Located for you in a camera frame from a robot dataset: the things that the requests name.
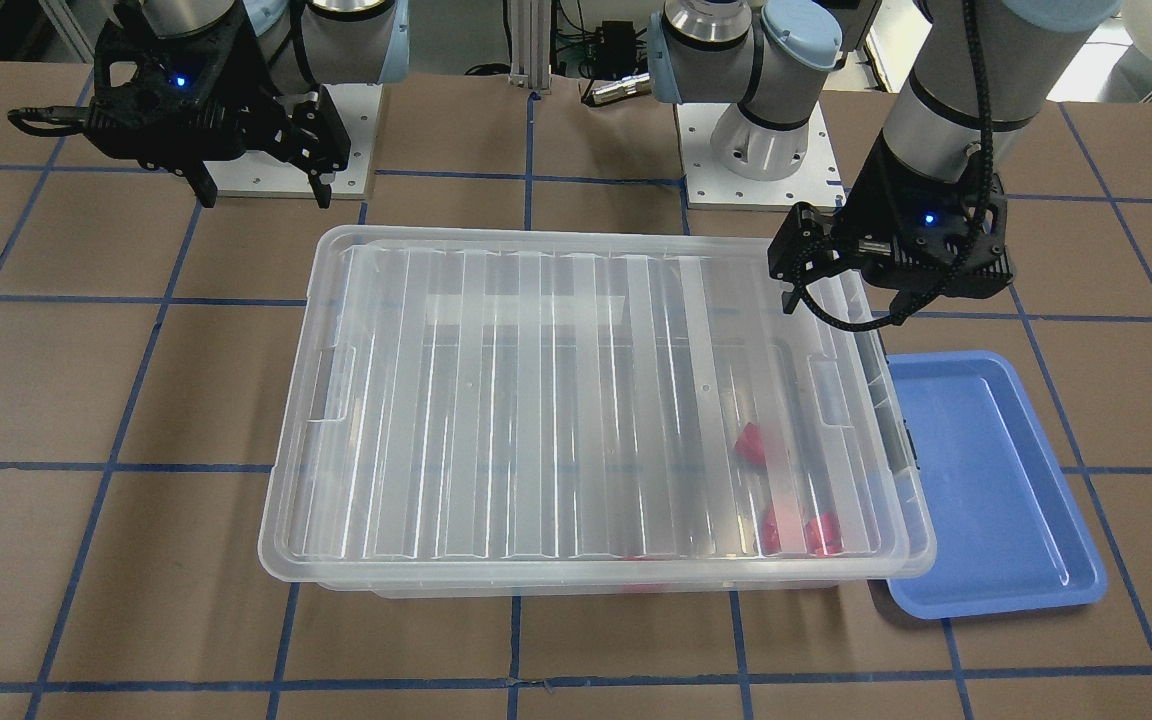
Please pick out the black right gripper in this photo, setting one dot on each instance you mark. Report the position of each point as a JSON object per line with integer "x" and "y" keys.
{"x": 254, "y": 88}

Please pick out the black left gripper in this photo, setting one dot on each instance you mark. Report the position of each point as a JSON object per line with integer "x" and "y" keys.
{"x": 866, "y": 215}

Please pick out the red block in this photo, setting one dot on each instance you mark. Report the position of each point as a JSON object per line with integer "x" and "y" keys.
{"x": 749, "y": 445}
{"x": 768, "y": 533}
{"x": 822, "y": 535}

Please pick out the clear plastic box lid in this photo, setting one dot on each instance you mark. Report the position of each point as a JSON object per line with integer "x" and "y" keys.
{"x": 586, "y": 400}

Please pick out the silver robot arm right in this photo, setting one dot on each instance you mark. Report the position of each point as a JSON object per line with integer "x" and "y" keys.
{"x": 306, "y": 44}

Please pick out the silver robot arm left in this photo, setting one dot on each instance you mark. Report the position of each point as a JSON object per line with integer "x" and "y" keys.
{"x": 980, "y": 77}

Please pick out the clear plastic storage box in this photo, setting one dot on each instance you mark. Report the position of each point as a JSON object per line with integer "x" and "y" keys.
{"x": 896, "y": 480}

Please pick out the blue plastic tray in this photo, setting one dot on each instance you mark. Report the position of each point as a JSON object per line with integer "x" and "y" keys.
{"x": 1010, "y": 535}

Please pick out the black power adapter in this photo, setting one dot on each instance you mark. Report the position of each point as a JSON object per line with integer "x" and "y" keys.
{"x": 614, "y": 50}

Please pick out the aluminium frame post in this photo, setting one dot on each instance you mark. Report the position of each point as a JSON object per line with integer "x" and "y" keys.
{"x": 530, "y": 40}

